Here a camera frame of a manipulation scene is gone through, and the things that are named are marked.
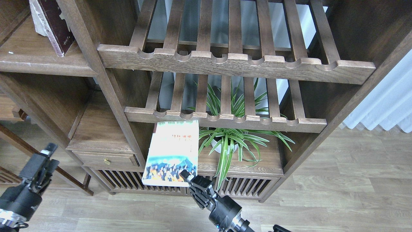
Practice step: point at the left slatted cabinet door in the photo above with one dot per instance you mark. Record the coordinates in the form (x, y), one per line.
(120, 181)

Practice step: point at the white pleated curtain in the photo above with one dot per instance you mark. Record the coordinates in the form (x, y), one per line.
(389, 104)

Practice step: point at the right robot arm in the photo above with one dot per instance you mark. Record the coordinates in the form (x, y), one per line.
(244, 225)

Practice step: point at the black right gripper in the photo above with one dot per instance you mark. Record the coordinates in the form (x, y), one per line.
(225, 212)

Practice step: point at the colorful illustrated paperback book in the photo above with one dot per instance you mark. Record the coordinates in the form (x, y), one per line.
(174, 147)

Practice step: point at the right slatted cabinet door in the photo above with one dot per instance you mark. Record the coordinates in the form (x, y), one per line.
(241, 187)

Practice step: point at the dark wooden side furniture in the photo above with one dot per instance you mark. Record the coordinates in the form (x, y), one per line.
(11, 112)

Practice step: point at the green spider plant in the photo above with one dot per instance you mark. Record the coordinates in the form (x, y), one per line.
(226, 141)

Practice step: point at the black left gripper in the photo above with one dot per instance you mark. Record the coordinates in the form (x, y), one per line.
(36, 175)

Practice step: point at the maroon hardcover book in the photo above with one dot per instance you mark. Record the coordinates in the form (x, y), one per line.
(54, 25)

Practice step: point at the dark wooden bookshelf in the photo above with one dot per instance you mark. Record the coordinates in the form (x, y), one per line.
(127, 70)

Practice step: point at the yellow green cover book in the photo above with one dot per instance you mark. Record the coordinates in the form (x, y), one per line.
(37, 19)

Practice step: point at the wooden drawer with brass knob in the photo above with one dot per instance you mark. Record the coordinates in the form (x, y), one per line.
(110, 160)

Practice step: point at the white plant pot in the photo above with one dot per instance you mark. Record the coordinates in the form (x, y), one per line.
(217, 145)

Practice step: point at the slatted cabinet door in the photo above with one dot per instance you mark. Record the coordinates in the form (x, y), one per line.
(120, 181)
(241, 187)

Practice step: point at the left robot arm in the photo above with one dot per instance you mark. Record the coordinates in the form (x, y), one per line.
(11, 222)

